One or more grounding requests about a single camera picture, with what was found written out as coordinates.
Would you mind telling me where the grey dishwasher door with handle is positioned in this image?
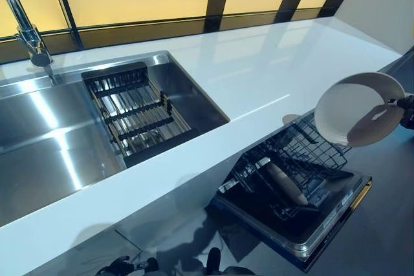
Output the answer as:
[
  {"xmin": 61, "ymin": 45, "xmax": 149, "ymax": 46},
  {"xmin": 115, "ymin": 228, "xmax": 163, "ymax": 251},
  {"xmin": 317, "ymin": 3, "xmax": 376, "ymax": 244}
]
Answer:
[{"xmin": 204, "ymin": 166, "xmax": 373, "ymax": 274}]

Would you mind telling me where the black wire dishwasher rack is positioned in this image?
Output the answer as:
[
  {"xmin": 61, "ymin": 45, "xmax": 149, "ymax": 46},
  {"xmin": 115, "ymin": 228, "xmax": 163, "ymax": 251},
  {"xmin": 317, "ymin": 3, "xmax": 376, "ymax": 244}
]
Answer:
[{"xmin": 219, "ymin": 114, "xmax": 355, "ymax": 222}]

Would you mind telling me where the chrome gooseneck kitchen faucet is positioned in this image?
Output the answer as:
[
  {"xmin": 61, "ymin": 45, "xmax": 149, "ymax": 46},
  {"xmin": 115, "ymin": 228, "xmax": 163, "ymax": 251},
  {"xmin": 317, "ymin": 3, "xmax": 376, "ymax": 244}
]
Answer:
[{"xmin": 0, "ymin": 0, "xmax": 54, "ymax": 67}]

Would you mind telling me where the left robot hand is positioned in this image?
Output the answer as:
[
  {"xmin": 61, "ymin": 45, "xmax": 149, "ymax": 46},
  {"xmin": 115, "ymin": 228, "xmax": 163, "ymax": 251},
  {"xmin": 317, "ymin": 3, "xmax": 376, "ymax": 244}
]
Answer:
[{"xmin": 96, "ymin": 255, "xmax": 146, "ymax": 276}]

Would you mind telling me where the white glossy cabinet front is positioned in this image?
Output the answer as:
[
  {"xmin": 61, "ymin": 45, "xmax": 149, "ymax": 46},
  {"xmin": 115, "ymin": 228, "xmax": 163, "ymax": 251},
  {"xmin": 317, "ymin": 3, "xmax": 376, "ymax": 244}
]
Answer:
[{"xmin": 41, "ymin": 154, "xmax": 248, "ymax": 276}]

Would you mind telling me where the stainless steel kitchen sink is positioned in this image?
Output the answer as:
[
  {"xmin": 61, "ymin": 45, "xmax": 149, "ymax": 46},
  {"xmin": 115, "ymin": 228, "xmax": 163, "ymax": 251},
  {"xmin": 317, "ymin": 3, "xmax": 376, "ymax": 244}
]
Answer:
[{"xmin": 0, "ymin": 50, "xmax": 231, "ymax": 229}]

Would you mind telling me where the black dish drying rack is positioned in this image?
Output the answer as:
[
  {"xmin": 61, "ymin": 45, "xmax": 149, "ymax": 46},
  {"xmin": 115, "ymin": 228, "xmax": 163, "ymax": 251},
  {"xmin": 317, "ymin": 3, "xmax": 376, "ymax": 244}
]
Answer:
[{"xmin": 81, "ymin": 61, "xmax": 202, "ymax": 167}]

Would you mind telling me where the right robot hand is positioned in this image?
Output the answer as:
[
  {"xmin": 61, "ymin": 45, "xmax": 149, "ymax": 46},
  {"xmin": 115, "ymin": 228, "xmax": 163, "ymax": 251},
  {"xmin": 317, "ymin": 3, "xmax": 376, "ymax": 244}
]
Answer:
[{"xmin": 386, "ymin": 93, "xmax": 414, "ymax": 130}]

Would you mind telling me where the white round ceramic plate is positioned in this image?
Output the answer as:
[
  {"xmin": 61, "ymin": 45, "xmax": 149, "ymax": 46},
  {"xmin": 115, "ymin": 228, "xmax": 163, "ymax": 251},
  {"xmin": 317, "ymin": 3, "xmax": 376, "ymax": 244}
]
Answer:
[
  {"xmin": 314, "ymin": 72, "xmax": 407, "ymax": 148},
  {"xmin": 263, "ymin": 162, "xmax": 310, "ymax": 207}
]

